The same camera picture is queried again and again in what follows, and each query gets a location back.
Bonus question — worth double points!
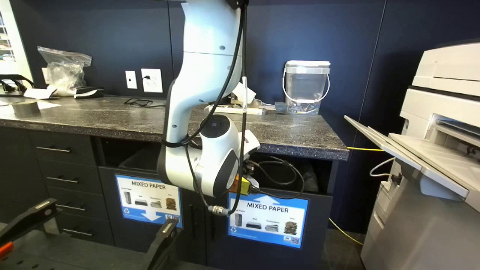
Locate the dark cabinet drawer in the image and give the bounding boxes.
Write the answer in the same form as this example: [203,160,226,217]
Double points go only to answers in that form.
[55,216,115,246]
[47,192,110,219]
[40,162,104,193]
[29,130,97,163]

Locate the flat white paper sheet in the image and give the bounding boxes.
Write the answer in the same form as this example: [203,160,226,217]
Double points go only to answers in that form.
[35,99,64,111]

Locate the metal drawer handle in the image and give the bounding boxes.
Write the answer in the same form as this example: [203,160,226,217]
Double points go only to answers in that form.
[56,202,88,213]
[46,175,80,184]
[62,226,95,238]
[35,144,73,154]

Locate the dark cabinet door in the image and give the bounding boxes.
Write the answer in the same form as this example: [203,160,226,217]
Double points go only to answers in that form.
[98,166,208,265]

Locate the white office printer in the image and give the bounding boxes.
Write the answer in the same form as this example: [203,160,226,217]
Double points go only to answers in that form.
[361,42,480,270]

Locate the mixed paper sign up arrow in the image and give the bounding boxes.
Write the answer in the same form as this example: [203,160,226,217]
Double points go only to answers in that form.
[227,192,311,250]

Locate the orange wrist camera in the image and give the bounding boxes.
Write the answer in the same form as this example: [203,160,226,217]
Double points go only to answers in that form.
[232,174,262,198]

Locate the right blue-label recycling bin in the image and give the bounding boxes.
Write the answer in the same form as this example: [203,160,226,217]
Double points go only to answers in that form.
[205,178,335,270]

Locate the white crumpled label paper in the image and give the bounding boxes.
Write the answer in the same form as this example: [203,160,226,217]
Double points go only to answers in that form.
[23,84,59,100]

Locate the crumpled white paper right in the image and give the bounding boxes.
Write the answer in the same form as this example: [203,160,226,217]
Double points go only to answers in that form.
[203,79,266,117]

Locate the thin yellow cable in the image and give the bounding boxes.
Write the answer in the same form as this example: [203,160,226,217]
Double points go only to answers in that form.
[346,145,388,154]
[328,216,365,247]

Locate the mixed paper sign down arrow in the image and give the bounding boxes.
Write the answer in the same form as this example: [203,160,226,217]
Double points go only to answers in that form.
[115,172,185,229]

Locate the wide white wall outlet plate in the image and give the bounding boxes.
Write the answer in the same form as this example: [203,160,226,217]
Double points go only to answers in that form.
[140,67,166,94]

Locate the thin white cable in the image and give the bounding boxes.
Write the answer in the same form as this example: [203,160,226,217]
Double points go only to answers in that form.
[368,156,398,180]

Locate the thin black cable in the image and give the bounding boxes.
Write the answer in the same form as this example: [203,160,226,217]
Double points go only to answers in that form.
[124,94,170,108]

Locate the clear plastic bag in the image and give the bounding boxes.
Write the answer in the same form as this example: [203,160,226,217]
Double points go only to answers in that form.
[37,45,95,96]

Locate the clear plastic bucket with lid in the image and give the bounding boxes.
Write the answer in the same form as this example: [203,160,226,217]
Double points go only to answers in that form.
[281,58,334,117]

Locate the grey printer bypass tray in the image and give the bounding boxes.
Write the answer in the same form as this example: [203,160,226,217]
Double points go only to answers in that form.
[344,114,472,201]

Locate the narrow white wall plate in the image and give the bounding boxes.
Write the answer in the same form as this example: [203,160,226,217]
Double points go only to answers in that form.
[125,69,140,91]

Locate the black metal stand leg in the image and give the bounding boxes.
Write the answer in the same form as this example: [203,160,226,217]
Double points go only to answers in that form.
[0,198,59,259]
[142,216,181,270]

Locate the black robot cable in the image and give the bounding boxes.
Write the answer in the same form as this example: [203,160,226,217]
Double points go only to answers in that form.
[164,0,307,217]

